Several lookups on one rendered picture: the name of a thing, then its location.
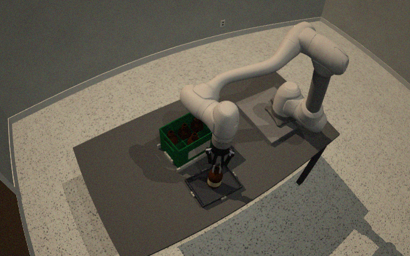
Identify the green crate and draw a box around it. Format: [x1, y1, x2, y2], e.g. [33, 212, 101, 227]
[159, 113, 213, 168]

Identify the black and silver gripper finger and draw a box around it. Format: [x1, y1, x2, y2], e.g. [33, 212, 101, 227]
[219, 151, 235, 173]
[205, 147, 218, 172]

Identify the brown glass bottle with cream label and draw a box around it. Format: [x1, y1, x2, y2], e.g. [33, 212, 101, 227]
[207, 166, 223, 189]

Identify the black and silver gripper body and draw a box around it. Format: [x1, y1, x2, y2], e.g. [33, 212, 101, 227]
[211, 145, 230, 156]

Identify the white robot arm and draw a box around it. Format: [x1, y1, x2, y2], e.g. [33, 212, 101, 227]
[180, 21, 349, 149]

